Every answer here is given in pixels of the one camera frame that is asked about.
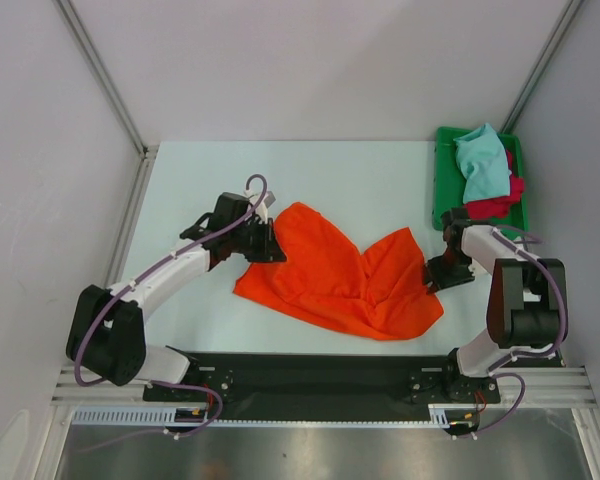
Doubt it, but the green plastic bin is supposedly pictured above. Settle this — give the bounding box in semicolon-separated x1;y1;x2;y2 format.
431;127;528;231

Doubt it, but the right aluminium corner post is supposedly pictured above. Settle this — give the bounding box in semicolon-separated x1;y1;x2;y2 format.
500;0;588;134

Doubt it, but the left aluminium corner post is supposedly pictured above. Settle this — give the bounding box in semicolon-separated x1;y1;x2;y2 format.
52;0;149;157

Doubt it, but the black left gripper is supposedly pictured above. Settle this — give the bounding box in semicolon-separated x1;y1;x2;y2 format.
229;218;286;264

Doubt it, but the teal t shirt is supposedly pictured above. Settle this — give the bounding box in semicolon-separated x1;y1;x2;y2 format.
454;123;510;204

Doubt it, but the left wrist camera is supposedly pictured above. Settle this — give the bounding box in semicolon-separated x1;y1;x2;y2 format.
249;190;276;223

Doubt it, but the red t shirt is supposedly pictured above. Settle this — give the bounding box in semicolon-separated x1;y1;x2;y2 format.
461;149;525;220

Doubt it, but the aluminium corner post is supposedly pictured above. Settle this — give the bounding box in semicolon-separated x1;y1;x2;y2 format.
52;0;149;157
500;0;588;134

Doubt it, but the white slotted cable duct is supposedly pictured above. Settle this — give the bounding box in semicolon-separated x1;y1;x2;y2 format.
72;406;477;429

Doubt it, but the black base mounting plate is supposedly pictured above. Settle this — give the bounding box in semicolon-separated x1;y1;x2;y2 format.
79;349;566;421

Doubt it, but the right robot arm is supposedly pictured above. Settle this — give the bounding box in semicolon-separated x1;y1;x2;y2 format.
423;207;568;401

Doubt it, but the orange t shirt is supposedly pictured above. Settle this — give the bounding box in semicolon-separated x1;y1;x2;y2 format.
233;202;444;341

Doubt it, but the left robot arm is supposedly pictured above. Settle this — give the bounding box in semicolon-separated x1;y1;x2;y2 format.
66;191;286;400

